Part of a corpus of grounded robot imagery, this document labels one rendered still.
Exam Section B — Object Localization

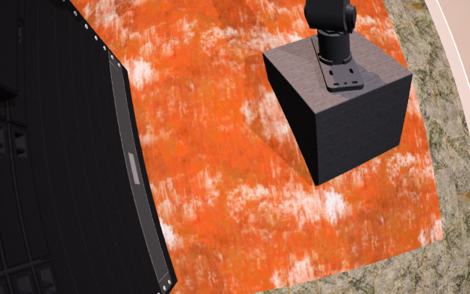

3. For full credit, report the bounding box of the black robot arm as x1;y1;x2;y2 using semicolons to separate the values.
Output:
304;0;364;93

